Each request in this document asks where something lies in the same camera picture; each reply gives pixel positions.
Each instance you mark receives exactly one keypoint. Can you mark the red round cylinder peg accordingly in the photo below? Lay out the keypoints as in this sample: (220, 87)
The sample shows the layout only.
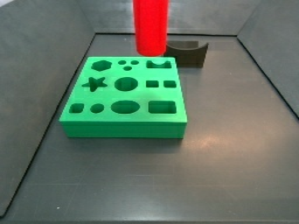
(150, 17)

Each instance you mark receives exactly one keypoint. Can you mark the dark grey curved holder block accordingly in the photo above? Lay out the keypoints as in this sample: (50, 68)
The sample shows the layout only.
(186, 52)

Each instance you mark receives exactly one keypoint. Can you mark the green shape sorter block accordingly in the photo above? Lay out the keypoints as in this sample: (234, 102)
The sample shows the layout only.
(125, 97)

